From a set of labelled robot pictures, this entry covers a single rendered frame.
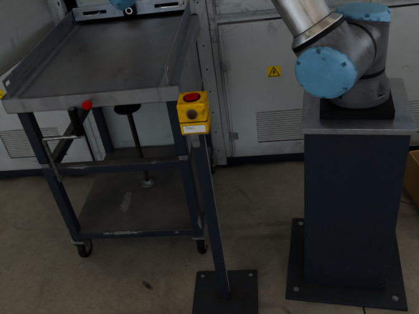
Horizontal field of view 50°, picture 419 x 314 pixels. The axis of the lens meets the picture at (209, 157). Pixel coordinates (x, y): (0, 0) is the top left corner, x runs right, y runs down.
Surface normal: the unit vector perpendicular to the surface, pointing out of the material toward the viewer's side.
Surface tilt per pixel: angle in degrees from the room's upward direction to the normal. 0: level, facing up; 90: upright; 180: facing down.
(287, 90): 90
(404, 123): 0
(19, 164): 90
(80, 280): 0
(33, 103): 90
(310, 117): 0
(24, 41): 90
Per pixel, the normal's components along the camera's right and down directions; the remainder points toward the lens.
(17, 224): -0.13, -0.80
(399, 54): -0.07, 0.59
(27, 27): 0.96, 0.05
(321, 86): -0.54, 0.60
